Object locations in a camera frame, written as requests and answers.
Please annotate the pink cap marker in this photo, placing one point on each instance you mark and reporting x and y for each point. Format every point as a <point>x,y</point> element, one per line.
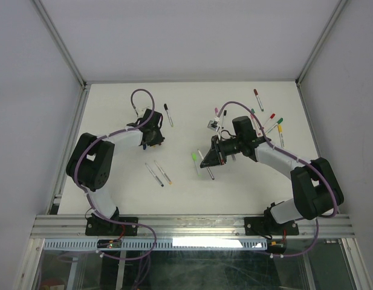
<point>255,125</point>

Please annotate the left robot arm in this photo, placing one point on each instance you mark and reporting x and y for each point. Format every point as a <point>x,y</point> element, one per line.
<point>90,163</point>

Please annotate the black cap marker left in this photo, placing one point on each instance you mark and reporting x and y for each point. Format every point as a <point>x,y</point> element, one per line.
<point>168,115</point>

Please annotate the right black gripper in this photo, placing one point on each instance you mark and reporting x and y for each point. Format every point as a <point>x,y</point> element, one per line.
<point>211,159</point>

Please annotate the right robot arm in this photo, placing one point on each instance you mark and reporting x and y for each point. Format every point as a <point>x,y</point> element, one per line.
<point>314,184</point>

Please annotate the aluminium front rail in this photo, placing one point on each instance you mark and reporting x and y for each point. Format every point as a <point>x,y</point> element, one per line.
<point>144,226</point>

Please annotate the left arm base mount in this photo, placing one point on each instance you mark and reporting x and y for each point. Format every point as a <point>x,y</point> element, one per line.
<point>110,225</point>

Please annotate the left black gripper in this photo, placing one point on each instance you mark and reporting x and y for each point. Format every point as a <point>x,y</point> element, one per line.
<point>158,139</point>

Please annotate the light green cap marker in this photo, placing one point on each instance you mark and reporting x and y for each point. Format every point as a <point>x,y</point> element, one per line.
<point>195,161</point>

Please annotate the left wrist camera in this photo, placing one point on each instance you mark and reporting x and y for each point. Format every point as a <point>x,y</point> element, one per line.
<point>141,111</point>

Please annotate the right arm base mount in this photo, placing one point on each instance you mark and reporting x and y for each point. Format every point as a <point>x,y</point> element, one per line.
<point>266,227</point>

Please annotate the small black cap marker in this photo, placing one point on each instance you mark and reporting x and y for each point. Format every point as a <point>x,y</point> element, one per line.
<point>223,117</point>

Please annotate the slotted cable duct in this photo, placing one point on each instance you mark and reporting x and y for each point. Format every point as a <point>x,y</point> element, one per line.
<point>176,243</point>

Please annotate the controller board with LEDs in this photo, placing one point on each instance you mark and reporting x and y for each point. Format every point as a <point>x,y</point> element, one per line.
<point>109,243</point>

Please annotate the blue marker pen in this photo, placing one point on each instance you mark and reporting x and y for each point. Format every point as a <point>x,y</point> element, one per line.
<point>154,175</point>

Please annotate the yellow marker pen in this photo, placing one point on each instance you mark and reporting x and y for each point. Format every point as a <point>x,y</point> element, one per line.
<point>163,172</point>

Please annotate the dark red cap marker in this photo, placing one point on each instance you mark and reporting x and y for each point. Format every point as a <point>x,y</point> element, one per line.
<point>258,100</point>

